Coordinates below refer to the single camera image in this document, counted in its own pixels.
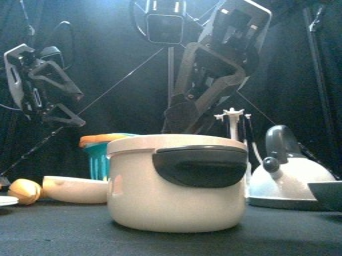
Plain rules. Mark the teal basket with orange rim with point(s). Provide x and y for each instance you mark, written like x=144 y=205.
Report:
x=98 y=160

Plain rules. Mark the black square device with lights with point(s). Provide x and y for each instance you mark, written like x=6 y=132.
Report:
x=164 y=28

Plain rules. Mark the yellow toy banana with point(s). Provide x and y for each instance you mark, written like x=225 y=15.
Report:
x=25 y=191

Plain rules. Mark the white toy frying pan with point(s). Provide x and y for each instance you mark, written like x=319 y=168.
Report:
x=74 y=190

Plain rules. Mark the white plate with star object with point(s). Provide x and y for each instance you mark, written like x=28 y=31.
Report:
x=232 y=123

